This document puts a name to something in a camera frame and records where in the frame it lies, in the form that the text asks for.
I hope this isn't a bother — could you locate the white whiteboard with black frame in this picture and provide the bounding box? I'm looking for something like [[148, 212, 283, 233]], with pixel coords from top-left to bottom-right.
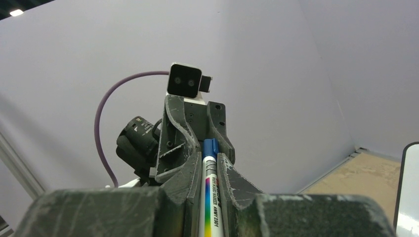
[[393, 142, 419, 237]]

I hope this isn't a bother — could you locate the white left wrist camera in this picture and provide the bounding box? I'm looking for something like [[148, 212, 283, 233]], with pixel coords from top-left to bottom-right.
[[166, 62, 213, 105]]

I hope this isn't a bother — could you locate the white whiteboard marker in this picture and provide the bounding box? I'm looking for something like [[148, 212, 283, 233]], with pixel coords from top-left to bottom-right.
[[198, 156, 224, 237]]

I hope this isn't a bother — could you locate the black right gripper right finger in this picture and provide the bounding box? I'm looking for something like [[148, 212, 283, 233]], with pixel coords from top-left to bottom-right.
[[217, 153, 396, 237]]

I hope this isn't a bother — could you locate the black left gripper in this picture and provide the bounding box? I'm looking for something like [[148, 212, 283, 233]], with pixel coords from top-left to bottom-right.
[[152, 95, 236, 183]]

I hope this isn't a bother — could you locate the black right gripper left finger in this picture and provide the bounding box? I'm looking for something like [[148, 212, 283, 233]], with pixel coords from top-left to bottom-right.
[[14, 152, 202, 237]]

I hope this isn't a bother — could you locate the blue marker cap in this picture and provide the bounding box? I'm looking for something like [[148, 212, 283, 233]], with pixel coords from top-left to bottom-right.
[[202, 138, 219, 160]]

